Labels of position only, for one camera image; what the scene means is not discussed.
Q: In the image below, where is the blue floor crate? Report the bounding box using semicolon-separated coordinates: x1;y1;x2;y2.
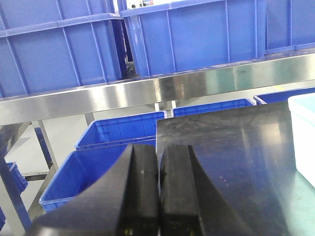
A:
75;111;167;150
39;144;133;212

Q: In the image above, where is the blue floor crate near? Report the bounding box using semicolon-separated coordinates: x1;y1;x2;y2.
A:
39;144;133;212

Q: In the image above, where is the black platform plate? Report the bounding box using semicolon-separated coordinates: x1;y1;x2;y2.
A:
157;102;301;236

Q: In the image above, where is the middle blue crate on shelf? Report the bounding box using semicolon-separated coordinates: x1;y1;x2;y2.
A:
120;0;267;77

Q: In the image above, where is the stainless steel shelf rail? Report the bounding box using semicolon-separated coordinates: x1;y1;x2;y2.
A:
0;48;315;125

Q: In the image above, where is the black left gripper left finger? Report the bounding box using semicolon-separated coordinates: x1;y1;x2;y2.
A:
26;144;159;236

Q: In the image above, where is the blue floor crate far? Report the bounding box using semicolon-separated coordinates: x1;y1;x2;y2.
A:
75;111;167;150

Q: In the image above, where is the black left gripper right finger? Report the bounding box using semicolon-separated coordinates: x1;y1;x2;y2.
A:
160;145;246;236

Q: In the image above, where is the light blue plastic tub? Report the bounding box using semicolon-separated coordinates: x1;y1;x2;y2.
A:
288;93;315;186

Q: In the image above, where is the blue crate on shelf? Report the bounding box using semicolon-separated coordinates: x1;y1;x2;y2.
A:
120;0;267;77
0;0;127;98

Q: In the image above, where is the left blue crate on shelf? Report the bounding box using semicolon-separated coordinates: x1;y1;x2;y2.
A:
0;0;127;98

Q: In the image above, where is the right blue crate with label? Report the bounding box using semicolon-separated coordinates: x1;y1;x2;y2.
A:
265;0;315;55

